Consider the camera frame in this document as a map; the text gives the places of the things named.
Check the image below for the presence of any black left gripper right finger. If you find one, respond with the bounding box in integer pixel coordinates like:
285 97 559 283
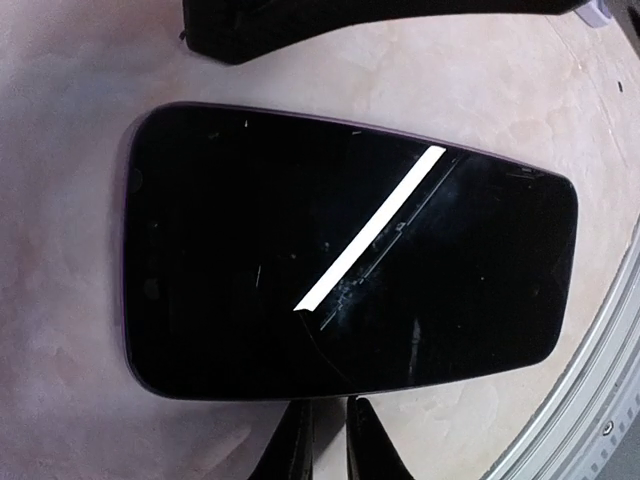
346 397 414 480

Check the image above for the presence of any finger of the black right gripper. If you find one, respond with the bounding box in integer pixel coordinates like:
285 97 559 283
180 0 584 65

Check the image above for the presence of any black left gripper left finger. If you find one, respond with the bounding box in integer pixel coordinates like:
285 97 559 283
248 400 313 480

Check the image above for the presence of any purple-edged black smartphone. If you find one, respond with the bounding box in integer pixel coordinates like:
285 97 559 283
122 103 578 401

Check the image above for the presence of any lavender phone case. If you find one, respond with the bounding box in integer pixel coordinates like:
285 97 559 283
575 0 613 28

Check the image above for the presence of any aluminium front rail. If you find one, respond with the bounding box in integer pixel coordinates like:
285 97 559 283
485 240 639 479

